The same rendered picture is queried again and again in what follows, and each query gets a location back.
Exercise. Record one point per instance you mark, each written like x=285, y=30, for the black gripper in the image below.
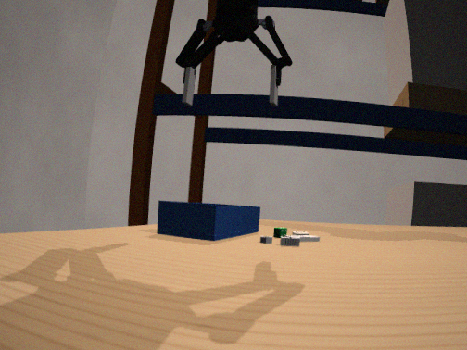
x=235, y=20

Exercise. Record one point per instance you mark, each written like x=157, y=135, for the small green cube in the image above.
x=280, y=232

